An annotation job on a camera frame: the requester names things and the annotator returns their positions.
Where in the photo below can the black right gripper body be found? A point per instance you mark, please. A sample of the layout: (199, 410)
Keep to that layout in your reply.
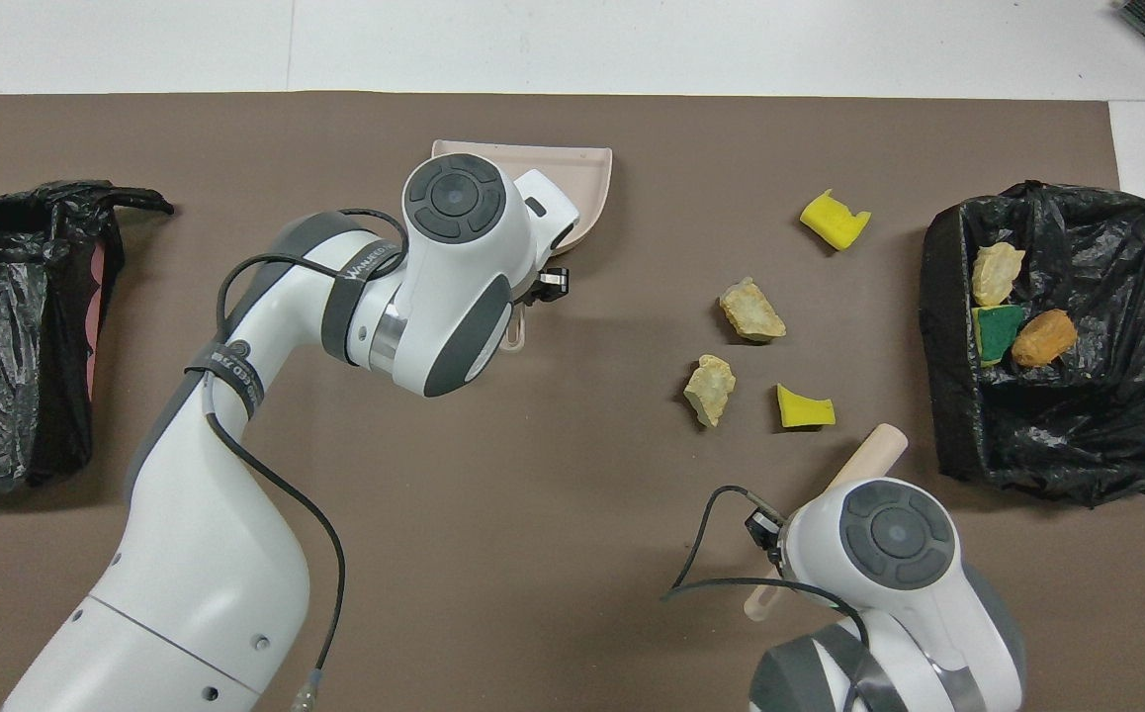
(763, 527)

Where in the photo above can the beige plastic dustpan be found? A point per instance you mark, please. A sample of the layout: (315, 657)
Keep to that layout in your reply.
(587, 198)

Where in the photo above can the small yellow sponge piece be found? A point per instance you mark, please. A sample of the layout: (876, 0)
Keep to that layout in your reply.
(802, 410)

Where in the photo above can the beige hand brush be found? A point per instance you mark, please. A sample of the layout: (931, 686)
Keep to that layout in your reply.
(874, 450)

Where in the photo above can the beige rock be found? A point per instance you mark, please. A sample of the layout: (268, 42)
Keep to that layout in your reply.
(752, 311)

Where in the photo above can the notched yellow sponge piece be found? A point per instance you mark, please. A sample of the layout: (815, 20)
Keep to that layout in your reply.
(835, 222)

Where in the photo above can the yellow sponge green backing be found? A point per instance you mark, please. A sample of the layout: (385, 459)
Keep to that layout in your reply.
(1000, 334)

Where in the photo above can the orange brown bread roll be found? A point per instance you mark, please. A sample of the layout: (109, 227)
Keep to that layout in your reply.
(1045, 338)

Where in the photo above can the striped beige bread chunk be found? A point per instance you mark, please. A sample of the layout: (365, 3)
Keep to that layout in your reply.
(996, 275)

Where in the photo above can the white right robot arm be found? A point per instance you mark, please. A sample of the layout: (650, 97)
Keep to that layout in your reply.
(820, 564)

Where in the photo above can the pink bin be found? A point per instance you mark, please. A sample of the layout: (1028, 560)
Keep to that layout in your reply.
(95, 316)

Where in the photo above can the brown table mat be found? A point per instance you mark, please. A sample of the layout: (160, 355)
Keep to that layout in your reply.
(533, 593)

